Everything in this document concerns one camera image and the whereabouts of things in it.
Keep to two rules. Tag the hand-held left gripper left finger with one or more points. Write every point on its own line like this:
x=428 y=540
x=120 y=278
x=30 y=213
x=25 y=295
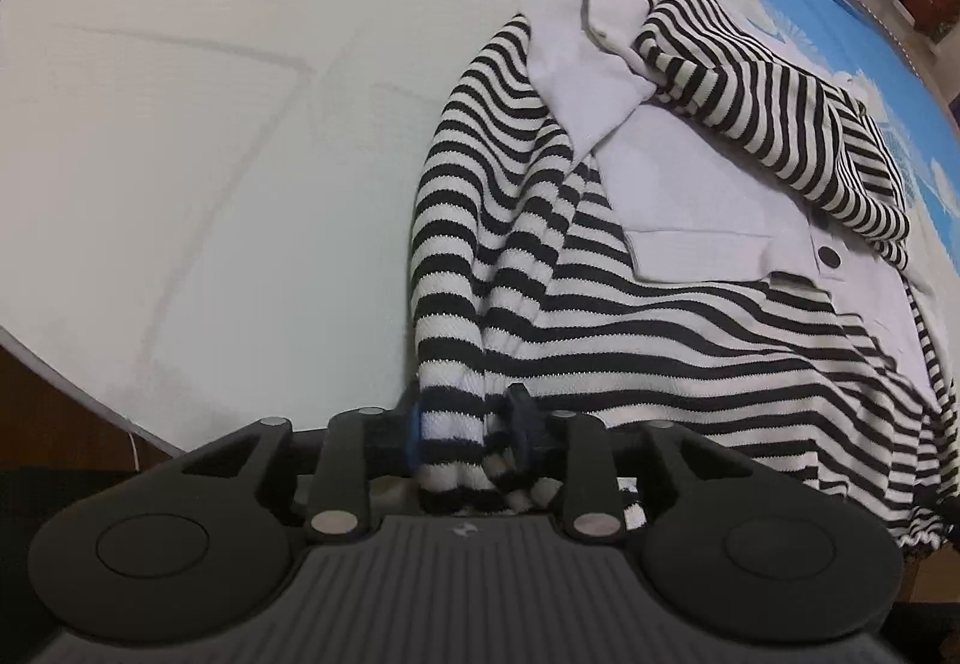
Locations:
x=412 y=443

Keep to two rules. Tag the blue and cream patterned blanket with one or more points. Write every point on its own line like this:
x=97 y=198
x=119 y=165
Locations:
x=225 y=146

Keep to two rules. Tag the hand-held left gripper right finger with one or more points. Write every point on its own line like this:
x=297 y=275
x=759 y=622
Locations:
x=521 y=431

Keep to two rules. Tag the striped top with white vest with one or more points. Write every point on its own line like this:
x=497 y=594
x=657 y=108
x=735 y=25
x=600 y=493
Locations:
x=675 y=349

